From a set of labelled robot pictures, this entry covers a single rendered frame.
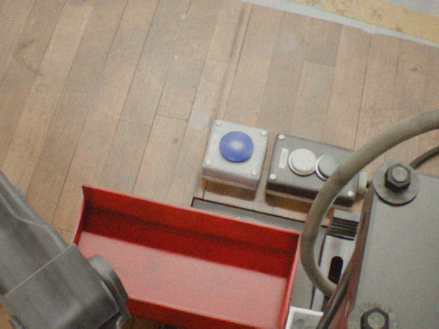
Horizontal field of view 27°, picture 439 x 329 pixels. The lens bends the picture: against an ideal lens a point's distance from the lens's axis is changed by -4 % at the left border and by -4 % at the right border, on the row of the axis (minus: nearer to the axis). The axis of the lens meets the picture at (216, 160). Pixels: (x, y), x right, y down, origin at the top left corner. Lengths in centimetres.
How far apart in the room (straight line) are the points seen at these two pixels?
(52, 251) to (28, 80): 54
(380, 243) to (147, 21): 85
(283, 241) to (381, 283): 64
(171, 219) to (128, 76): 22
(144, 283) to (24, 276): 39
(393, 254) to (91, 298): 31
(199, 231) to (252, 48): 27
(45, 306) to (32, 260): 3
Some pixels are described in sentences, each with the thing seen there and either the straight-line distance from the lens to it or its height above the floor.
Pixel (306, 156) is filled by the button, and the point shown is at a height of 94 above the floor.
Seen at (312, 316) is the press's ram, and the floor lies 114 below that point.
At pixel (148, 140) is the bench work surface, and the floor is 90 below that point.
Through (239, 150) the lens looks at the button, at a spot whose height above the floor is 94.
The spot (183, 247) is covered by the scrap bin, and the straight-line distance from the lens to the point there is 105.
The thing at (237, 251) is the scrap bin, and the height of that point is 90.
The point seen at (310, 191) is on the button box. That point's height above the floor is 93.
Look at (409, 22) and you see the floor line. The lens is 244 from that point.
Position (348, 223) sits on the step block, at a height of 99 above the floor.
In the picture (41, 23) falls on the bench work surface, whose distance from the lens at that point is 122.
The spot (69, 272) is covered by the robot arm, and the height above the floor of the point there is 126.
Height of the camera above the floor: 187
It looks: 62 degrees down
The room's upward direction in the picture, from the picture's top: 6 degrees clockwise
